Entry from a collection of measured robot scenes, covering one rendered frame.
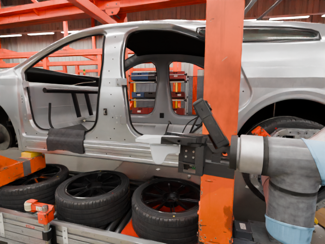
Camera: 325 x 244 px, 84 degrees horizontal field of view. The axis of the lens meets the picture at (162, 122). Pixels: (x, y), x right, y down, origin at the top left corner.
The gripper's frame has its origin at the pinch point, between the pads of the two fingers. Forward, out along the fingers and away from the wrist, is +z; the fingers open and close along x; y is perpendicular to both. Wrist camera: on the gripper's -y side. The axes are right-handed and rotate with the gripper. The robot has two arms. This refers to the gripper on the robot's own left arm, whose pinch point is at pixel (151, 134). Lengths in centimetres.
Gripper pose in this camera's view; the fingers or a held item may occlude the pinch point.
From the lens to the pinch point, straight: 45.4
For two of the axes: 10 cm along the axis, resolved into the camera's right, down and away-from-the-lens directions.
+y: -0.5, 10.0, 0.2
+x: 4.0, 0.1, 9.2
